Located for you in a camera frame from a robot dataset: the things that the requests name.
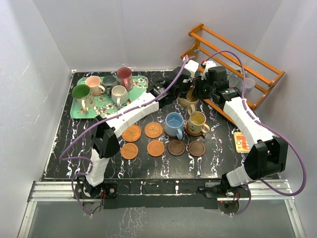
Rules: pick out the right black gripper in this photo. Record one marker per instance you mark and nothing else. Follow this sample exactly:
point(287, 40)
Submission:
point(199, 83)

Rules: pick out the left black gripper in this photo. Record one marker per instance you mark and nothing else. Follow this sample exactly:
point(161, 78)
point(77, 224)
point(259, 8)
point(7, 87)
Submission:
point(188, 85)

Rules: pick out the gold brown mug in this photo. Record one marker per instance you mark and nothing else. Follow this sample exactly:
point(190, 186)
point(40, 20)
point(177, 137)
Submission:
point(189, 102)

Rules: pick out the cream yellow mug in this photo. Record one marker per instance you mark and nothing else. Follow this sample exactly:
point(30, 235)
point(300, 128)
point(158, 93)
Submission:
point(197, 123)

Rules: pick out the light blue mug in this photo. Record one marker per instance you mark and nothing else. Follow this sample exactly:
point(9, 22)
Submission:
point(174, 121)

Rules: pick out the ringed wooden coaster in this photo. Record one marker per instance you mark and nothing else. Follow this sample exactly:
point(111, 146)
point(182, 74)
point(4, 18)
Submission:
point(190, 133)
point(178, 133)

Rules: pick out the woven rattan coaster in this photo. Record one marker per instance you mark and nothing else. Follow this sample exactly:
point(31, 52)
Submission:
point(153, 130)
point(132, 134)

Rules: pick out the maroon tall mug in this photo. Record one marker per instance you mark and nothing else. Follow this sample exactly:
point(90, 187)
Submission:
point(125, 78)

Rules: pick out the dark walnut coaster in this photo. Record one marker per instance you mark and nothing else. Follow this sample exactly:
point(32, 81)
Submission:
point(176, 147)
point(197, 148)

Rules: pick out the silver white mug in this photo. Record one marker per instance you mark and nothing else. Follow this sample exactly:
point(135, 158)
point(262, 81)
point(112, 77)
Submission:
point(119, 95)

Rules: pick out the light orange wooden coaster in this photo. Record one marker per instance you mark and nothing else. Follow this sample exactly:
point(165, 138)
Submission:
point(155, 148)

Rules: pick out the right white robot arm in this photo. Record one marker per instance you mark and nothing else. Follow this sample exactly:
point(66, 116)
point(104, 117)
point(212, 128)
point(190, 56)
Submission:
point(268, 152)

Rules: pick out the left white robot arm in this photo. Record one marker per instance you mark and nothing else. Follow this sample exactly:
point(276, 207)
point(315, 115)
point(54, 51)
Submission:
point(105, 132)

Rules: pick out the clear plastic cup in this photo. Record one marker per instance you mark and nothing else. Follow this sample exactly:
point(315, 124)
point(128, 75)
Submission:
point(249, 84)

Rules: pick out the orange wooden shelf rack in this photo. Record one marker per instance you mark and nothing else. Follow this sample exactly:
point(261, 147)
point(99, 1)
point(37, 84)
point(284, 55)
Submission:
point(266, 76)

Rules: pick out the orange patterned card box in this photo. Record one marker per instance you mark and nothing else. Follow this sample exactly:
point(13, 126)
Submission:
point(241, 143)

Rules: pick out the dark grey mug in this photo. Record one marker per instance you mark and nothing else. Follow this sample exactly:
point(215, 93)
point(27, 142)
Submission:
point(109, 82)

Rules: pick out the pink mug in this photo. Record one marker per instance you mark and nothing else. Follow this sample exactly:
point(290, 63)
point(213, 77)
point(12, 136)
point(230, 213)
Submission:
point(95, 85)

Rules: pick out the green inside mug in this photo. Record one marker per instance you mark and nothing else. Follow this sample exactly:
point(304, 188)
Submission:
point(84, 97)

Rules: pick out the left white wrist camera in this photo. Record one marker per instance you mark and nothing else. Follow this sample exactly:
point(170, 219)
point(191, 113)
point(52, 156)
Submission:
point(192, 67)

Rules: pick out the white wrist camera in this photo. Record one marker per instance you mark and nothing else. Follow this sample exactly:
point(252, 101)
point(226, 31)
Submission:
point(206, 64)
point(192, 67)

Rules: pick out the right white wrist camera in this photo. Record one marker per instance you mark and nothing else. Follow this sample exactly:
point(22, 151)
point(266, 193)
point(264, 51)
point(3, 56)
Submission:
point(206, 64)

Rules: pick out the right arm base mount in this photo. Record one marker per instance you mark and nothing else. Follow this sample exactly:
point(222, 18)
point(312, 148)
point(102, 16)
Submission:
point(231, 207)

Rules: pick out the aluminium frame rail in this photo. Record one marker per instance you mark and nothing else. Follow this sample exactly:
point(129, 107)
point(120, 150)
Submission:
point(156, 193)

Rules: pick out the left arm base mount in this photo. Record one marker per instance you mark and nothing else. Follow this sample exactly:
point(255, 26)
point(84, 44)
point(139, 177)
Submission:
point(83, 190)

